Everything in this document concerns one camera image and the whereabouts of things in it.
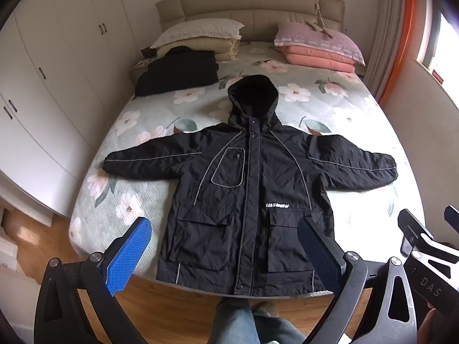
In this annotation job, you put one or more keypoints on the cluttered nightstand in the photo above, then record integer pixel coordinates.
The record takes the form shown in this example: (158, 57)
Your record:
(143, 59)

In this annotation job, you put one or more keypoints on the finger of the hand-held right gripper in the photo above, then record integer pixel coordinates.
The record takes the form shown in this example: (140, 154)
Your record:
(412, 229)
(452, 216)

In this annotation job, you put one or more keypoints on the white patterned pillow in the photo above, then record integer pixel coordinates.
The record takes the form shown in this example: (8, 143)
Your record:
(200, 30)

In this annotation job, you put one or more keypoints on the white wardrobe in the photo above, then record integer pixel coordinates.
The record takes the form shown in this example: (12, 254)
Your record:
(53, 79)

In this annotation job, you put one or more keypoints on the person's jeans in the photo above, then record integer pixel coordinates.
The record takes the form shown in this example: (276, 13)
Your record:
(233, 326)

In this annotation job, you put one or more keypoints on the grey slipper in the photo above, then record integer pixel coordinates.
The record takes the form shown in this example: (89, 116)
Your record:
(264, 309)

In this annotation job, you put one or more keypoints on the pink pillow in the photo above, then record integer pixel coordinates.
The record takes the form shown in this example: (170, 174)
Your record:
(315, 39)

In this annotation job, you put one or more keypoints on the beige folded blanket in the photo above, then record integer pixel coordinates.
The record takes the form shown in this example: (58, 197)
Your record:
(215, 48)

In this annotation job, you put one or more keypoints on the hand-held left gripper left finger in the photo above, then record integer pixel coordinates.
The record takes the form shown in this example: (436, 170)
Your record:
(129, 254)

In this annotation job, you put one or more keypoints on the window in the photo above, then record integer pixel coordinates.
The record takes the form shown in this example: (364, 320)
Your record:
(444, 50)

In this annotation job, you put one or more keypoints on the beige curtain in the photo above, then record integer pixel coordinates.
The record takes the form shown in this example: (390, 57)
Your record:
(387, 25)

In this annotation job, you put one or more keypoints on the pink folded blanket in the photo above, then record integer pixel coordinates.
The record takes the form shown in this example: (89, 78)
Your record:
(312, 55)

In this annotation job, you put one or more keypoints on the black hooded jacket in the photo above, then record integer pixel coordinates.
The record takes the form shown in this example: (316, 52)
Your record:
(251, 186)

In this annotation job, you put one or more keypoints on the black folded clothes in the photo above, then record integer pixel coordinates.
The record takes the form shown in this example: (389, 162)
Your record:
(175, 71)

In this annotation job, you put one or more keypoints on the beige padded headboard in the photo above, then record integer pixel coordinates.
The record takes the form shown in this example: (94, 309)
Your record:
(251, 7)

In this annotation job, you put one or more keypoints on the person's right hand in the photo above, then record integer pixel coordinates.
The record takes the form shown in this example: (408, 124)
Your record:
(428, 329)

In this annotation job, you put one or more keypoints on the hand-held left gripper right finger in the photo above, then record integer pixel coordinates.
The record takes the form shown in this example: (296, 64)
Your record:
(319, 254)

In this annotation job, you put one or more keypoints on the wooden massage stick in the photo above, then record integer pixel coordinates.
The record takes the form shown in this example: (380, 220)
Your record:
(321, 30)

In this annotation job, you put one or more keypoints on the orange curtain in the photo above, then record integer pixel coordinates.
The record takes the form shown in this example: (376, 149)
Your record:
(405, 43)

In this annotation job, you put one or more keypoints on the floral quilted bedspread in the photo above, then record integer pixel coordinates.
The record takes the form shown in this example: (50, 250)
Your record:
(322, 114)

